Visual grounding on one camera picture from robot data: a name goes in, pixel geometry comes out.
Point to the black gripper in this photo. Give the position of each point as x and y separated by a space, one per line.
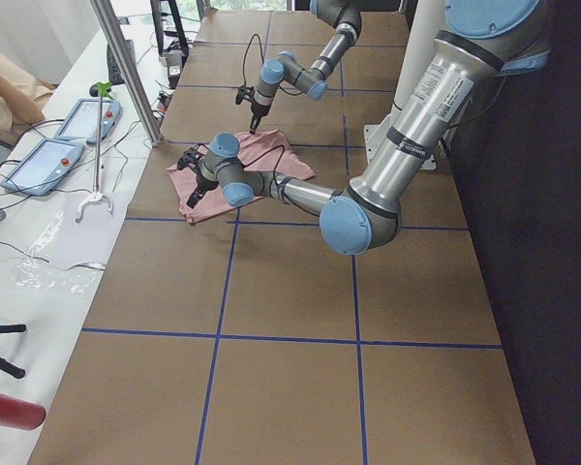
199 186
258 111

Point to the pink Snoopy t-shirt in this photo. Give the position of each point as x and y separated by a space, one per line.
246 166

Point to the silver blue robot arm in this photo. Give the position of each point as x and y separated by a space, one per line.
345 18
476 41

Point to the black power adapter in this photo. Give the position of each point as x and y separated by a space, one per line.
174 61

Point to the white paper sheet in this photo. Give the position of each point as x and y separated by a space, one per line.
92 239

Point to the upper teach pendant tablet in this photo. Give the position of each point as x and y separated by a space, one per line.
82 121

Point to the teach pendant tablet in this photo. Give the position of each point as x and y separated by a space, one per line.
82 121
45 166

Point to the black keyboard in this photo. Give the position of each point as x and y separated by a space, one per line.
113 70

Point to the reacher grabber tool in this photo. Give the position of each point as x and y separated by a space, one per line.
97 196

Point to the lower teach pendant tablet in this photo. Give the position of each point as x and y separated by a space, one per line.
45 166

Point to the clear plastic bag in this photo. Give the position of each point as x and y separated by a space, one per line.
34 270

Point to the red bottle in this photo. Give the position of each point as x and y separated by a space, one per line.
20 414

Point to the aluminium frame post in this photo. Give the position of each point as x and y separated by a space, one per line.
116 40

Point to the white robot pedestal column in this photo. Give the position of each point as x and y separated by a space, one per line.
427 20

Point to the black camera tripod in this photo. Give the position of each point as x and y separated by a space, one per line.
10 335

